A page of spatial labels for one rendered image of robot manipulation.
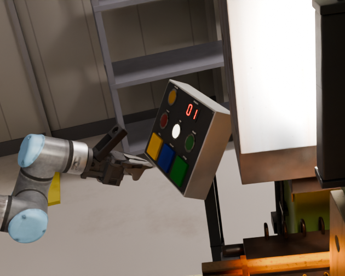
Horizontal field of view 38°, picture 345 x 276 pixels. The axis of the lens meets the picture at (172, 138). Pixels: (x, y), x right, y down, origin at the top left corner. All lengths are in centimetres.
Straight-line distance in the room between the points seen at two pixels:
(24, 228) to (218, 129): 60
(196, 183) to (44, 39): 267
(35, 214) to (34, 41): 283
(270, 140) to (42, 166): 68
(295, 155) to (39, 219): 64
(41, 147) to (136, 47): 278
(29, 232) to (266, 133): 67
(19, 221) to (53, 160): 19
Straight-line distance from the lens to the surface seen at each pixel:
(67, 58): 403
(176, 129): 160
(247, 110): 84
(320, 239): 128
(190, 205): 315
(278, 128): 86
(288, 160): 95
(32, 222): 127
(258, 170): 95
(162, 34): 405
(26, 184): 138
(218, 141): 148
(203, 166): 149
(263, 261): 119
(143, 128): 378
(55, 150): 135
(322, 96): 69
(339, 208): 76
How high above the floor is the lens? 180
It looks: 27 degrees down
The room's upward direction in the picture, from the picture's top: 9 degrees counter-clockwise
